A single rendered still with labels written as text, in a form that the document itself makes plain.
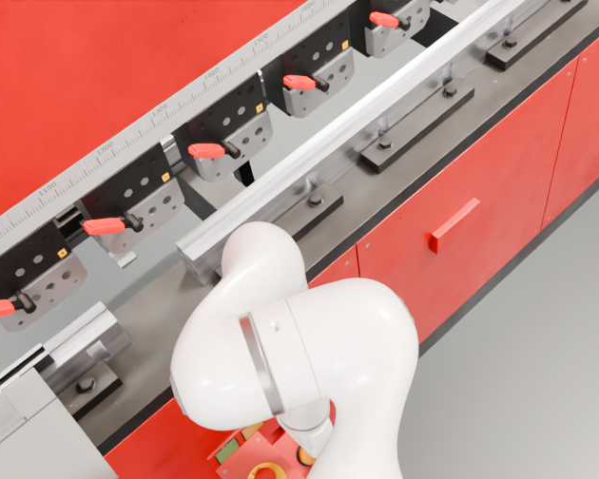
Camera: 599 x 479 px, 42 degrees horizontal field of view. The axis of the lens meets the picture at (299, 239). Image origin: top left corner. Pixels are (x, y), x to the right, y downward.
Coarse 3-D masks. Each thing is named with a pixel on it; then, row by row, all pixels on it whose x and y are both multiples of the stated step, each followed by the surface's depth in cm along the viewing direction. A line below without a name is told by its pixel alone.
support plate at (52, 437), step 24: (24, 384) 134; (24, 408) 131; (48, 408) 130; (24, 432) 128; (48, 432) 128; (72, 432) 127; (0, 456) 127; (24, 456) 126; (48, 456) 126; (72, 456) 125; (96, 456) 125
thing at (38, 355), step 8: (40, 344) 138; (32, 352) 137; (40, 352) 138; (24, 360) 136; (32, 360) 136; (40, 360) 136; (48, 360) 138; (8, 368) 136; (16, 368) 136; (24, 368) 135; (40, 368) 137; (0, 376) 135; (8, 376) 136; (0, 384) 135
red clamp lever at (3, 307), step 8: (16, 296) 118; (24, 296) 117; (0, 304) 113; (8, 304) 114; (16, 304) 115; (24, 304) 116; (32, 304) 116; (0, 312) 113; (8, 312) 114; (32, 312) 117
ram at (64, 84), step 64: (0, 0) 90; (64, 0) 95; (128, 0) 102; (192, 0) 109; (256, 0) 117; (0, 64) 94; (64, 64) 101; (128, 64) 108; (192, 64) 116; (256, 64) 126; (0, 128) 100; (64, 128) 107; (0, 192) 106; (64, 192) 114
